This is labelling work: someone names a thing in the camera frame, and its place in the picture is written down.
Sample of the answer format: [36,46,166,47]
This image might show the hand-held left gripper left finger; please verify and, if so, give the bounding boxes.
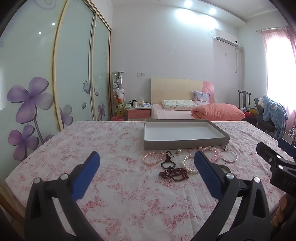
[24,151,104,241]

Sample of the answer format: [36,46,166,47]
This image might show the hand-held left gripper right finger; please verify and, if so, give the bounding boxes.
[194,150,271,241]

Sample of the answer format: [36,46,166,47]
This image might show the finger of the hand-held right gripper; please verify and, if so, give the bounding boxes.
[277,138,296,154]
[256,142,287,173]

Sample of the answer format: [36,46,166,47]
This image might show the thin silver bangle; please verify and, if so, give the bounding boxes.
[219,149,238,163]

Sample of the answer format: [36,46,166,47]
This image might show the pink glass bead bracelet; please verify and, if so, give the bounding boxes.
[196,146,223,163]

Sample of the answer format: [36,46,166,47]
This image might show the white pearl bracelet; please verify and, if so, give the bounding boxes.
[181,153,200,175]

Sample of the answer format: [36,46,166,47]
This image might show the dark red bead bracelet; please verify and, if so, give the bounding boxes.
[158,167,189,183]

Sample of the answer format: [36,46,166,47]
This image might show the black bead bracelet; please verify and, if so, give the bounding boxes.
[161,151,176,171]

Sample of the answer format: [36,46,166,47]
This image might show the grey cardboard box tray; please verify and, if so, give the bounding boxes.
[143,119,230,151]

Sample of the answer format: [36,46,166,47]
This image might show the pink pearl bracelet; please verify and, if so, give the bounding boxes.
[143,151,164,166]

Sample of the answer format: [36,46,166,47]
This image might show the person's right hand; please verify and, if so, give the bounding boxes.
[273,193,289,230]

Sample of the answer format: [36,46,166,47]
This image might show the dark grey office chair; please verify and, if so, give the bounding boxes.
[254,97,278,133]

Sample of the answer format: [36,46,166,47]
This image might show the pink floral tablecloth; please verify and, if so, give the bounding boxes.
[5,120,296,241]

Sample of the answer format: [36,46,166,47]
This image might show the blue plush garment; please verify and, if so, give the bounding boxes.
[262,95,288,139]

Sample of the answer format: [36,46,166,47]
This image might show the dark wooden chair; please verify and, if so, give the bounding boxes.
[238,90,251,109]

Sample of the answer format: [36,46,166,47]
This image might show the orange pillow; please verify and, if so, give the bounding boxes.
[191,103,246,121]

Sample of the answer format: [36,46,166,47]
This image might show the patterned white pillow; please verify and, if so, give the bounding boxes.
[161,100,196,111]

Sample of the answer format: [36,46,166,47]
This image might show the small lavender pillow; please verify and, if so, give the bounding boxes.
[193,90,211,105]

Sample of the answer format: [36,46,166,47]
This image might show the pink nightstand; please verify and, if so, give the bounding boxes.
[126,103,152,121]

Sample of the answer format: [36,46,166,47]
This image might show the plush toy display tube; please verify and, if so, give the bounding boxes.
[112,71,126,117]

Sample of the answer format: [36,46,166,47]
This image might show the pink wooden bed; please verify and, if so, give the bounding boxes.
[151,77,245,121]

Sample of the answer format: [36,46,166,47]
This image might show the pink curtain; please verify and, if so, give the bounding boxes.
[261,27,296,139]

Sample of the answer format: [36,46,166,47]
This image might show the floral sliding door wardrobe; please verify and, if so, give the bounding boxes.
[0,0,112,209]

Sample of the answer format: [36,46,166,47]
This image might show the white air conditioner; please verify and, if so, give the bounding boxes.
[211,28,238,48]

